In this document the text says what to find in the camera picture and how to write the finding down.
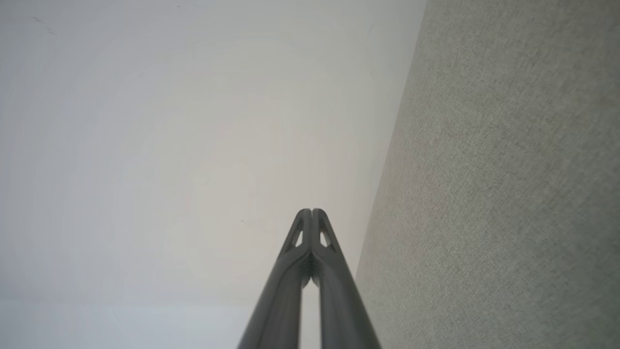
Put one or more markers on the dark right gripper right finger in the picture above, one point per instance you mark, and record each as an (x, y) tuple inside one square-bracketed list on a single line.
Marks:
[(341, 300)]

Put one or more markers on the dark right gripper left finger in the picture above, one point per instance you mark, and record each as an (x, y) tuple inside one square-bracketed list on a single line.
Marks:
[(281, 300)]

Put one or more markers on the grey fabric sofa surface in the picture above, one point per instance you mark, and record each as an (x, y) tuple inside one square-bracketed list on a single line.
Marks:
[(484, 194)]

